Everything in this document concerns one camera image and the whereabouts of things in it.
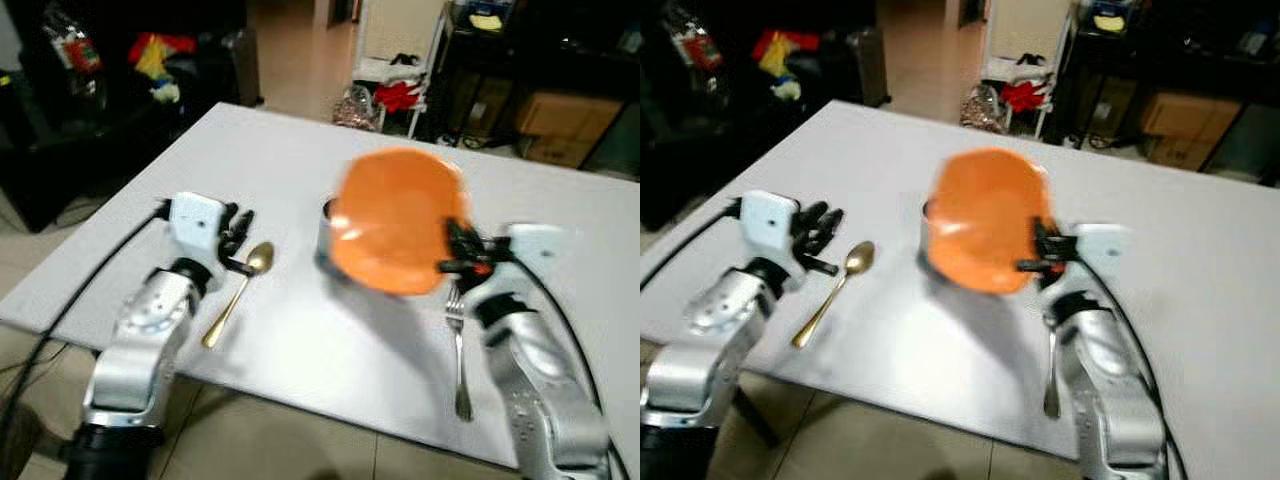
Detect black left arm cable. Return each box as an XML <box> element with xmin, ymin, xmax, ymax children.
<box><xmin>0</xmin><ymin>203</ymin><xmax>173</xmax><ymax>446</ymax></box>
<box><xmin>640</xmin><ymin>198</ymin><xmax>747</xmax><ymax>293</ymax></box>

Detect clear red printed bag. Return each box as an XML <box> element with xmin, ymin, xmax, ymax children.
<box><xmin>43</xmin><ymin>8</ymin><xmax>103</xmax><ymax>79</ymax></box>
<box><xmin>663</xmin><ymin>4</ymin><xmax>723</xmax><ymax>73</ymax></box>

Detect silver metal fork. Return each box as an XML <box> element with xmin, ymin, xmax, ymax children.
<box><xmin>1042</xmin><ymin>320</ymin><xmax>1064</xmax><ymax>420</ymax></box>
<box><xmin>444</xmin><ymin>285</ymin><xmax>475</xmax><ymax>422</ymax></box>

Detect black shelf cabinet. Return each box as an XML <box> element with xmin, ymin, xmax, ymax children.
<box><xmin>1050</xmin><ymin>0</ymin><xmax>1280</xmax><ymax>189</ymax></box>
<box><xmin>430</xmin><ymin>0</ymin><xmax>641</xmax><ymax>179</ymax></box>

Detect brown cardboard box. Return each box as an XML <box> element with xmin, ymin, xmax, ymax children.
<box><xmin>514</xmin><ymin>91</ymin><xmax>598</xmax><ymax>168</ymax></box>
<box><xmin>1139</xmin><ymin>91</ymin><xmax>1243</xmax><ymax>172</ymax></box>

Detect grey cup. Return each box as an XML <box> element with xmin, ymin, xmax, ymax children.
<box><xmin>919</xmin><ymin>198</ymin><xmax>937</xmax><ymax>267</ymax></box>
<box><xmin>317</xmin><ymin>198</ymin><xmax>343</xmax><ymax>273</ymax></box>

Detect patterned mesh bag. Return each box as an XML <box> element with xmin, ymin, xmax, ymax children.
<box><xmin>334</xmin><ymin>85</ymin><xmax>378</xmax><ymax>131</ymax></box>
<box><xmin>961</xmin><ymin>84</ymin><xmax>1007</xmax><ymax>133</ymax></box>

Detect orange plate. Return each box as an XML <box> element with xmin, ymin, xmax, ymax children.
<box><xmin>328</xmin><ymin>148</ymin><xmax>471</xmax><ymax>297</ymax></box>
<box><xmin>926</xmin><ymin>148</ymin><xmax>1057</xmax><ymax>295</ymax></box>

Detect white rack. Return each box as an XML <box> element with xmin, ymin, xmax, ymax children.
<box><xmin>349</xmin><ymin>0</ymin><xmax>453</xmax><ymax>139</ymax></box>
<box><xmin>984</xmin><ymin>0</ymin><xmax>1078</xmax><ymax>141</ymax></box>

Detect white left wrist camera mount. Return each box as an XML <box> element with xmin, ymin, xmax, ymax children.
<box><xmin>165</xmin><ymin>193</ymin><xmax>229</xmax><ymax>264</ymax></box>
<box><xmin>740</xmin><ymin>190</ymin><xmax>802</xmax><ymax>264</ymax></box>

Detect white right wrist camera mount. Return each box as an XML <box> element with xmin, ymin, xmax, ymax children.
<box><xmin>1073</xmin><ymin>222</ymin><xmax>1138</xmax><ymax>301</ymax></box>
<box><xmin>500</xmin><ymin>222</ymin><xmax>583</xmax><ymax>301</ymax></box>

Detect black table leg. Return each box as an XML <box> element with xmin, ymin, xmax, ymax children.
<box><xmin>734</xmin><ymin>384</ymin><xmax>783</xmax><ymax>449</ymax></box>

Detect gold metal spoon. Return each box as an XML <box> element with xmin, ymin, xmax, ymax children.
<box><xmin>792</xmin><ymin>241</ymin><xmax>876</xmax><ymax>349</ymax></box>
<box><xmin>202</xmin><ymin>242</ymin><xmax>275</xmax><ymax>349</ymax></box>

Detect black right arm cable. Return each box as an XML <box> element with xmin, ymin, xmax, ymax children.
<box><xmin>1083</xmin><ymin>268</ymin><xmax>1193</xmax><ymax>480</ymax></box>
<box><xmin>518</xmin><ymin>262</ymin><xmax>633</xmax><ymax>480</ymax></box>

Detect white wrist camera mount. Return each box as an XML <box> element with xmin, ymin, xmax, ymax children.
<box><xmin>500</xmin><ymin>222</ymin><xmax>583</xmax><ymax>301</ymax></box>
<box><xmin>740</xmin><ymin>190</ymin><xmax>802</xmax><ymax>264</ymax></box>
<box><xmin>165</xmin><ymin>193</ymin><xmax>229</xmax><ymax>264</ymax></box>
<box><xmin>1073</xmin><ymin>222</ymin><xmax>1138</xmax><ymax>301</ymax></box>

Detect black low cabinet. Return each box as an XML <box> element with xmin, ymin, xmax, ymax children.
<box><xmin>0</xmin><ymin>0</ymin><xmax>264</xmax><ymax>233</ymax></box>
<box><xmin>640</xmin><ymin>0</ymin><xmax>893</xmax><ymax>233</ymax></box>

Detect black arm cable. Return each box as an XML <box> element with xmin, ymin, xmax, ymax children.
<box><xmin>640</xmin><ymin>198</ymin><xmax>747</xmax><ymax>293</ymax></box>
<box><xmin>0</xmin><ymin>203</ymin><xmax>173</xmax><ymax>446</ymax></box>
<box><xmin>518</xmin><ymin>262</ymin><xmax>633</xmax><ymax>480</ymax></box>
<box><xmin>1083</xmin><ymin>268</ymin><xmax>1193</xmax><ymax>480</ymax></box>

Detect red cloth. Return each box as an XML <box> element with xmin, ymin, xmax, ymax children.
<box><xmin>374</xmin><ymin>81</ymin><xmax>428</xmax><ymax>113</ymax></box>
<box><xmin>1002</xmin><ymin>79</ymin><xmax>1051</xmax><ymax>113</ymax></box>

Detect red yellow toy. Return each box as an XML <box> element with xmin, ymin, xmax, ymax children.
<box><xmin>753</xmin><ymin>30</ymin><xmax>823</xmax><ymax>102</ymax></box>
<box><xmin>128</xmin><ymin>32</ymin><xmax>198</xmax><ymax>105</ymax></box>

